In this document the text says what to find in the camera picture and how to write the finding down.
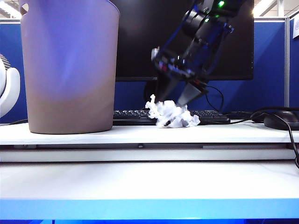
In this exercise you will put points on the black monitor stand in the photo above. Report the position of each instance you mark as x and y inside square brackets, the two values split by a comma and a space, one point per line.
[149, 93]

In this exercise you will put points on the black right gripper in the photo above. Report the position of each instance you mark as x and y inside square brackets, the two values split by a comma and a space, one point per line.
[191, 63]

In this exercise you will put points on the black grey Logitech mouse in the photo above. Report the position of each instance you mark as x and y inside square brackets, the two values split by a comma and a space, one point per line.
[280, 121]

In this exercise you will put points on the white paper sheet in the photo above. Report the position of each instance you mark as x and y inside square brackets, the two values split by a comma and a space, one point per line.
[296, 28]

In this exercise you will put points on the black Logitech keyboard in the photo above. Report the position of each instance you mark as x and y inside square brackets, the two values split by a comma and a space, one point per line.
[130, 117]

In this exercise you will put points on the grey partition post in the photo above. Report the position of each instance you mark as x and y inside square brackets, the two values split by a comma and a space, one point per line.
[287, 70]

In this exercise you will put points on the white flat board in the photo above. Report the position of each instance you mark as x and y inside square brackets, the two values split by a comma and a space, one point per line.
[140, 134]

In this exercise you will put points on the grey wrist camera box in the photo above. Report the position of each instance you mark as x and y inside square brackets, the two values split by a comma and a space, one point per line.
[155, 54]

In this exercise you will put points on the black ASUS computer monitor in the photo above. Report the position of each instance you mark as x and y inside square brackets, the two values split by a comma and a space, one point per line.
[140, 35]

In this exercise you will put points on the ceiling light panel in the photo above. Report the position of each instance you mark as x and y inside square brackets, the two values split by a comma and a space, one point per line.
[7, 10]
[266, 7]

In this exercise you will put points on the large white paper ball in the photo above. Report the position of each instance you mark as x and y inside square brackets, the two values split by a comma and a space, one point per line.
[172, 114]

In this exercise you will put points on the white desk fan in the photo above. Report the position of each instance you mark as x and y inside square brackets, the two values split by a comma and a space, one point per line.
[12, 86]

